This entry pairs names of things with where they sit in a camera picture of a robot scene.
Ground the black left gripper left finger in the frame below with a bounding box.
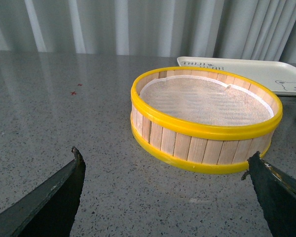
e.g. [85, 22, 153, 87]
[0, 147, 86, 237]

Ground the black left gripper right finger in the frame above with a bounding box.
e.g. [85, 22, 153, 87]
[241, 151, 296, 237]

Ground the cream rectangular tray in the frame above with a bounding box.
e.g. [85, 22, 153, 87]
[177, 56, 296, 96]

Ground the yellow rimmed bamboo steamer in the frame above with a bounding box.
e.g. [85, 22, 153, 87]
[130, 67, 283, 174]

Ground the white steamer liner cloth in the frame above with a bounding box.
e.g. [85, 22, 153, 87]
[140, 75, 274, 126]

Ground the grey pleated curtain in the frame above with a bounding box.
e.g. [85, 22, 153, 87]
[0, 0, 296, 63]

